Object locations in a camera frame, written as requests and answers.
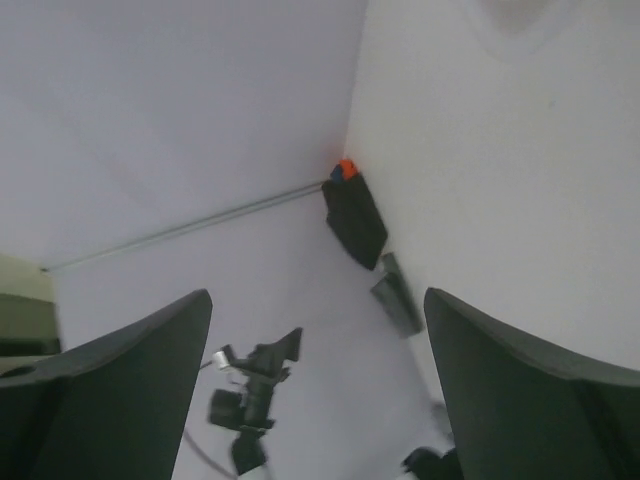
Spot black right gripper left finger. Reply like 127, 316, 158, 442
1, 290, 212, 479

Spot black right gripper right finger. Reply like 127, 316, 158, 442
424, 288, 639, 479

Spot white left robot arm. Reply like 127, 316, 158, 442
208, 328, 303, 479

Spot grey folded t shirt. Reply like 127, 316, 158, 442
370, 252, 424, 338

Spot black folded t shirt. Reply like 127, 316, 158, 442
322, 174, 388, 271

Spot orange folded t shirt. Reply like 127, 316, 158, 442
338, 158, 359, 181

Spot blue folded t shirt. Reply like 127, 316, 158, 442
329, 166, 343, 182

